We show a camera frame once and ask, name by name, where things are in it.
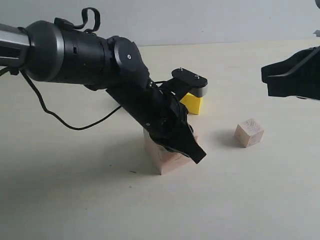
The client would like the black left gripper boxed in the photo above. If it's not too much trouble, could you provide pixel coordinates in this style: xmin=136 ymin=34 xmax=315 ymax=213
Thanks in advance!
xmin=106 ymin=81 xmax=207 ymax=164

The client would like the large wooden cube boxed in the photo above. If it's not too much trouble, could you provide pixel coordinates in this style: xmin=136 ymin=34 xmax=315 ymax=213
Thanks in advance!
xmin=143 ymin=129 xmax=192 ymax=175

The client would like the yellow cube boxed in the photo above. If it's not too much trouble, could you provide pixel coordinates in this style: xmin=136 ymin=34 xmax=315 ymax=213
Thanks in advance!
xmin=180 ymin=93 xmax=203 ymax=115

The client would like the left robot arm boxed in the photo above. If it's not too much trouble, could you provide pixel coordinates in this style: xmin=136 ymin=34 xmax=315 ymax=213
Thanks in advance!
xmin=0 ymin=20 xmax=208 ymax=163

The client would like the small wooden cube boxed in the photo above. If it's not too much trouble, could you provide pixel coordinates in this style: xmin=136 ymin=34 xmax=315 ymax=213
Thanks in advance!
xmin=234 ymin=118 xmax=264 ymax=148

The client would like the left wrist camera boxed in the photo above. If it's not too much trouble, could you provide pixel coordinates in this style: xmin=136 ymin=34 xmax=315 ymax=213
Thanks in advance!
xmin=160 ymin=68 xmax=208 ymax=100

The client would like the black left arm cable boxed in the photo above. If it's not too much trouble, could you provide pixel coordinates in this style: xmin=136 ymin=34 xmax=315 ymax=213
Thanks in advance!
xmin=0 ymin=7 xmax=176 ymax=131

